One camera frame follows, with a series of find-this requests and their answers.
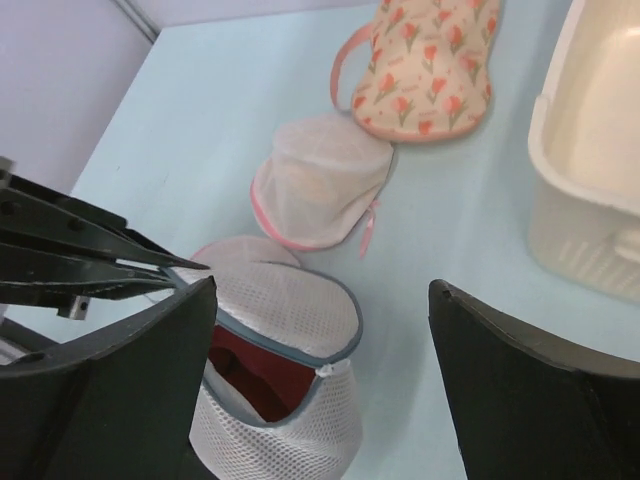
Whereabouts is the pink mesh bag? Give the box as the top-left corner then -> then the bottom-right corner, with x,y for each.
250,113 -> 394,254
191,235 -> 301,269

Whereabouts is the pink mesh bag front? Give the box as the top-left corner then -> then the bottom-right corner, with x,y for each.
191,235 -> 301,269

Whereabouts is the cream plastic basket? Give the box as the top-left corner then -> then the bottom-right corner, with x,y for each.
528,1 -> 639,302

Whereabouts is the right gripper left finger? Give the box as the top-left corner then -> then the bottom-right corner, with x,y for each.
1,278 -> 217,479

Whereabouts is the floral orange laundry bag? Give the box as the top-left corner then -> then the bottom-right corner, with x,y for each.
330,0 -> 502,143

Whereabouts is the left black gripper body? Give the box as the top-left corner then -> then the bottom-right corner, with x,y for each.
9,160 -> 90,343

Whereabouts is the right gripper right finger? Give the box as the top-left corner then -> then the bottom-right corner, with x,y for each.
428,280 -> 639,479

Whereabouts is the pink mesh bag middle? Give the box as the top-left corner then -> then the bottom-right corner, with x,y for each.
250,113 -> 394,254

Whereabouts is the red bra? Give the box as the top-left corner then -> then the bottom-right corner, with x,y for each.
209,326 -> 316,422

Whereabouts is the grey trimmed mesh laundry bag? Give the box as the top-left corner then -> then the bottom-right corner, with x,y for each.
190,262 -> 363,479

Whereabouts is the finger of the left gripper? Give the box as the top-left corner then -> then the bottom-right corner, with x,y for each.
1,172 -> 206,270
1,244 -> 175,305

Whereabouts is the left aluminium frame post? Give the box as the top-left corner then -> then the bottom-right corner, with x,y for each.
112,0 -> 161,43

